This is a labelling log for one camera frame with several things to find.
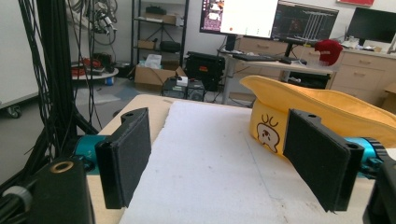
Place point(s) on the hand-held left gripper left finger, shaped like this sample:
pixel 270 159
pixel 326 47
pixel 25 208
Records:
pixel 124 158

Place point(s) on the white office desk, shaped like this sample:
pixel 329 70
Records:
pixel 274 67

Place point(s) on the cardboard box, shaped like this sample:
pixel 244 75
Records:
pixel 152 77

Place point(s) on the black equipment case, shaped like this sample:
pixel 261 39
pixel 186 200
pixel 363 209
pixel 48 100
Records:
pixel 205 70

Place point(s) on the round white cart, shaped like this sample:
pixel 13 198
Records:
pixel 93 73

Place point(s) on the white felt mat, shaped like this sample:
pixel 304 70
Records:
pixel 211 168

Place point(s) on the black monitor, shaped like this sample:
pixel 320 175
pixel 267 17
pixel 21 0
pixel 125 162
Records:
pixel 372 26

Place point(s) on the black metal stand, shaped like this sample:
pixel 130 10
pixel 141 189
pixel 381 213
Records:
pixel 59 71

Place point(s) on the black keyboard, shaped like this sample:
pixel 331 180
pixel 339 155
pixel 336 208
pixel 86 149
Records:
pixel 253 57

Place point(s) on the white whiteboard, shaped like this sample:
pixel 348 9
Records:
pixel 17 49

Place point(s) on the wooden drawer cabinet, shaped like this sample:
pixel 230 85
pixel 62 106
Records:
pixel 362 74

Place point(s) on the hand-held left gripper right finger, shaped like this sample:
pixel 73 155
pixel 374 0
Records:
pixel 320 161

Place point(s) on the large computer monitor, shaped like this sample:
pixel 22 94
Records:
pixel 238 17

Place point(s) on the red cap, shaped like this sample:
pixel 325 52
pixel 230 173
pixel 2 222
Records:
pixel 328 51

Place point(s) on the yellow bucket hat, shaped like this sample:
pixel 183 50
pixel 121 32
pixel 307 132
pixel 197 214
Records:
pixel 323 102

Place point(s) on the dark computer monitor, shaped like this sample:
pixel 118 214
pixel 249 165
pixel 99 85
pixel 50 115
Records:
pixel 303 23

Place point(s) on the black metal shelf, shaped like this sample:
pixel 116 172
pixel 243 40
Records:
pixel 160 31

